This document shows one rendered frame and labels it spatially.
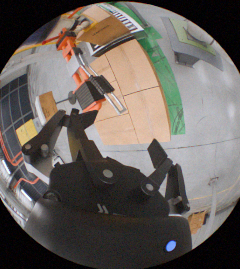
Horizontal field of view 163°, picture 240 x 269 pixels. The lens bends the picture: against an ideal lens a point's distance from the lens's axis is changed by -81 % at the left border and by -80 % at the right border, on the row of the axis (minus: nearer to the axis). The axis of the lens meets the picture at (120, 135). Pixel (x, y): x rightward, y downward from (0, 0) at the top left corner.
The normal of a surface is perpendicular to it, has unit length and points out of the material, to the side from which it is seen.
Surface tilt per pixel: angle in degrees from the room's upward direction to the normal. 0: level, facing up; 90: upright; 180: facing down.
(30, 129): 90
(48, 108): 90
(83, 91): 0
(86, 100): 0
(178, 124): 0
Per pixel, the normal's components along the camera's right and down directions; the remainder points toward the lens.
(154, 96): -0.46, 0.49
